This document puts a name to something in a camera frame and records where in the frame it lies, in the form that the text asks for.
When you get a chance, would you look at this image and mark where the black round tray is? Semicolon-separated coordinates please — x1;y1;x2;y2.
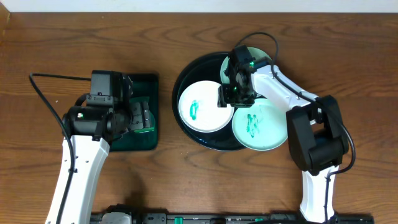
172;52;245;151

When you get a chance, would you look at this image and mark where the mint green plate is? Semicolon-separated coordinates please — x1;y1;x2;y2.
232;98;287;151
220;47;270;84

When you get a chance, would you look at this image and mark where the black rectangular water tray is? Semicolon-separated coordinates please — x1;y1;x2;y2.
110;73;159;152

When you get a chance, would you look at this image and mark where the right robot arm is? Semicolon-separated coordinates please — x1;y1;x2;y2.
218;45;354;223

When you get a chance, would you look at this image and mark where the green scrubbing sponge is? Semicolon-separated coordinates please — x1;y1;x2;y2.
129;96;155;133

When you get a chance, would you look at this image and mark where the white plate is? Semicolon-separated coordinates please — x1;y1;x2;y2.
178;80;234;133

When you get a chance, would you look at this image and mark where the mint green plate front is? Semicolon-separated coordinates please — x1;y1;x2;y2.
232;98;287;151

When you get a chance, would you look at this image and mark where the mint green plate rear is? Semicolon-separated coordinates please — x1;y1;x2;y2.
220;47;270;84

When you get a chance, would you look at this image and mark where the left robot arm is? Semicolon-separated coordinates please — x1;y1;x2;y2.
46;70;159;223

